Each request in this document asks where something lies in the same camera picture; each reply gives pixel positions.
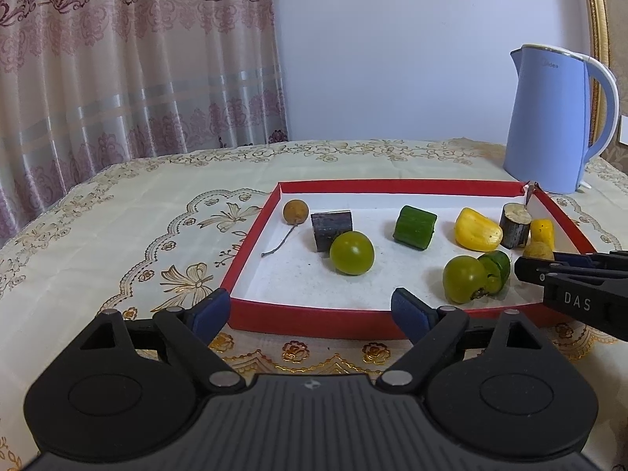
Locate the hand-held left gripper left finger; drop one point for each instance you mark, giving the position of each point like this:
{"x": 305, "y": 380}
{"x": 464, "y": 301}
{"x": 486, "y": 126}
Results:
{"x": 213, "y": 311}

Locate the yellow pepper piece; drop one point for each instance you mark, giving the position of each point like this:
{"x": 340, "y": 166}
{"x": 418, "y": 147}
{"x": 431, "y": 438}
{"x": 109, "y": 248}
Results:
{"x": 477, "y": 229}

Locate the green cucumber piece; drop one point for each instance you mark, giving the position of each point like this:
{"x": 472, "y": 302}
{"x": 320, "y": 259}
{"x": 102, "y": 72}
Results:
{"x": 416, "y": 227}
{"x": 498, "y": 265}

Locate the small yellow jackfruit pod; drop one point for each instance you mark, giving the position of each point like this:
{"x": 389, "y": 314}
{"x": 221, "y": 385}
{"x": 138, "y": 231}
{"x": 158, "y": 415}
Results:
{"x": 542, "y": 229}

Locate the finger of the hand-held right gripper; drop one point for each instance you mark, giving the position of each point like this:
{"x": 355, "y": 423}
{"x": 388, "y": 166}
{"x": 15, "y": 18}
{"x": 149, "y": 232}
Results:
{"x": 535, "y": 270}
{"x": 579, "y": 258}

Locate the pink patterned curtain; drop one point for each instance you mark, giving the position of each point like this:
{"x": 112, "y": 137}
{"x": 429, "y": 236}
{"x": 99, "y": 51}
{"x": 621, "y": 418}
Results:
{"x": 122, "y": 83}

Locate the red cardboard tray box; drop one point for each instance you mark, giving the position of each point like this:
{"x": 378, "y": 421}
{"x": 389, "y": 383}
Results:
{"x": 304, "y": 274}

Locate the green tomato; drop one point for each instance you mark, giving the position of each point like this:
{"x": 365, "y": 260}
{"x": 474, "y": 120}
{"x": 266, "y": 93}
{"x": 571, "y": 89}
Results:
{"x": 352, "y": 253}
{"x": 461, "y": 279}

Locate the gold wall moulding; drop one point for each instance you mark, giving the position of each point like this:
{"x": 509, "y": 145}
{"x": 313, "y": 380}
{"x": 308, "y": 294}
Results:
{"x": 596, "y": 10}

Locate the pale-ended sugarcane piece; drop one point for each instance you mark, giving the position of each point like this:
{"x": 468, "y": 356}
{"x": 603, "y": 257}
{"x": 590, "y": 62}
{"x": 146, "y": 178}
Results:
{"x": 515, "y": 228}

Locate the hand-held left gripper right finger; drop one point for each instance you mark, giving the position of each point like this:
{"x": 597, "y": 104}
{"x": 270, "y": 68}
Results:
{"x": 409, "y": 311}

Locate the dark sugarcane piece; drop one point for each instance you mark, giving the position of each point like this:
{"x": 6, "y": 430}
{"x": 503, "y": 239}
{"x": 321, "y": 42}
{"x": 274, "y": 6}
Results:
{"x": 328, "y": 228}

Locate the brown longan with long stem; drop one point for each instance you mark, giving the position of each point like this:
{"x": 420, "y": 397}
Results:
{"x": 296, "y": 211}

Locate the white wall switch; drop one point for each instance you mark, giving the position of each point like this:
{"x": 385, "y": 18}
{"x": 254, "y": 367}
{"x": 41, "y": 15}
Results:
{"x": 624, "y": 130}

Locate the light blue electric kettle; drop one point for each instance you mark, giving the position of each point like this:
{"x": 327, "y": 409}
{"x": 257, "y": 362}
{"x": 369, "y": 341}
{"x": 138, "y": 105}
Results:
{"x": 544, "y": 122}

